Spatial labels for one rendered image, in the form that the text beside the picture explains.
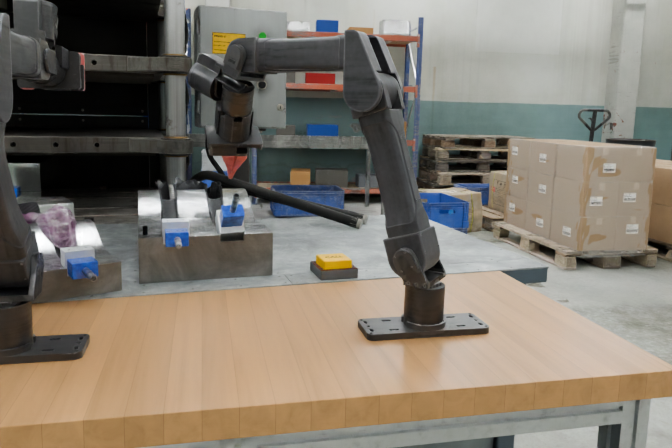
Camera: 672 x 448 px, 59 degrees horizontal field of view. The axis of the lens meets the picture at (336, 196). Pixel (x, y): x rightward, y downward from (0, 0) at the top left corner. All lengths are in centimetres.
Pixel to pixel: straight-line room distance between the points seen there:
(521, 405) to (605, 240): 411
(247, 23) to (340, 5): 596
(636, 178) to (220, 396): 444
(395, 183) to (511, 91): 765
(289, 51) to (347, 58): 13
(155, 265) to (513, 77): 764
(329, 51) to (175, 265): 52
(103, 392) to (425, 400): 39
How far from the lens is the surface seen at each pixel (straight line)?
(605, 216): 487
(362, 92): 91
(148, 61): 193
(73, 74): 116
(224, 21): 206
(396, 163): 91
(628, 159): 490
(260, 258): 122
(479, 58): 838
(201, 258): 120
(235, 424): 74
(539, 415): 90
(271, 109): 207
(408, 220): 91
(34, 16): 105
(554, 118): 881
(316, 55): 98
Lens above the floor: 114
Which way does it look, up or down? 8 degrees down
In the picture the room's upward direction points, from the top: 1 degrees clockwise
